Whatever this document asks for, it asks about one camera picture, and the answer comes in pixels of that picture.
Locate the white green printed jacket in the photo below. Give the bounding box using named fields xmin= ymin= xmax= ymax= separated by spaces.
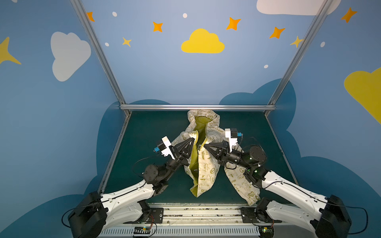
xmin=171 ymin=110 xmax=261 ymax=206

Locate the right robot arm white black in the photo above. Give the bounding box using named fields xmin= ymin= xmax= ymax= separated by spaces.
xmin=204 ymin=141 xmax=352 ymax=238

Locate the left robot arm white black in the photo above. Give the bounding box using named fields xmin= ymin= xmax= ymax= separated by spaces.
xmin=66 ymin=136 xmax=195 ymax=238

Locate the left small circuit board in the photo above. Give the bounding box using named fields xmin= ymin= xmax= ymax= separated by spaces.
xmin=133 ymin=226 xmax=151 ymax=238

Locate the small circuit board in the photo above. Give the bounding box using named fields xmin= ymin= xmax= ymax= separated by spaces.
xmin=259 ymin=227 xmax=274 ymax=238
xmin=133 ymin=226 xmax=151 ymax=238

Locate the right small circuit board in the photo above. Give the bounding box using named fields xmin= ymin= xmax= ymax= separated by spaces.
xmin=259 ymin=227 xmax=274 ymax=238

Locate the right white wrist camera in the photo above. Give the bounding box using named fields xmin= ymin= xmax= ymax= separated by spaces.
xmin=225 ymin=129 xmax=243 ymax=151

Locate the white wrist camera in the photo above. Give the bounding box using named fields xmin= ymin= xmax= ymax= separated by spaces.
xmin=225 ymin=129 xmax=243 ymax=151
xmin=153 ymin=136 xmax=175 ymax=160

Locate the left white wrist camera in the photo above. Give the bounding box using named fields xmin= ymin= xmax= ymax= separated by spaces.
xmin=153 ymin=136 xmax=175 ymax=160

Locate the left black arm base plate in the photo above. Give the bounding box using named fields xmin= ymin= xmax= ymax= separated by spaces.
xmin=125 ymin=208 xmax=164 ymax=224

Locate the aluminium front rail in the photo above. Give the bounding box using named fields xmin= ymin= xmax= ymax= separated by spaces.
xmin=100 ymin=203 xmax=314 ymax=238

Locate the aluminium back frame bar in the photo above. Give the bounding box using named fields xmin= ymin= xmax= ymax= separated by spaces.
xmin=120 ymin=104 xmax=276 ymax=111

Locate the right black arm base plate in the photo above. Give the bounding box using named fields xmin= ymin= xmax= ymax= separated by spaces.
xmin=240 ymin=207 xmax=282 ymax=224

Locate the aluminium right frame post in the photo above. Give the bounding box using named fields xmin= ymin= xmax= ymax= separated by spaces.
xmin=268 ymin=0 xmax=333 ymax=107

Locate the aluminium frame post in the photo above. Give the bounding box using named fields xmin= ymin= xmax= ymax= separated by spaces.
xmin=268 ymin=0 xmax=333 ymax=107
xmin=70 ymin=0 xmax=126 ymax=104

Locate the aluminium left frame post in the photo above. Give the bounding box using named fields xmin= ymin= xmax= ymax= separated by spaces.
xmin=70 ymin=0 xmax=126 ymax=104

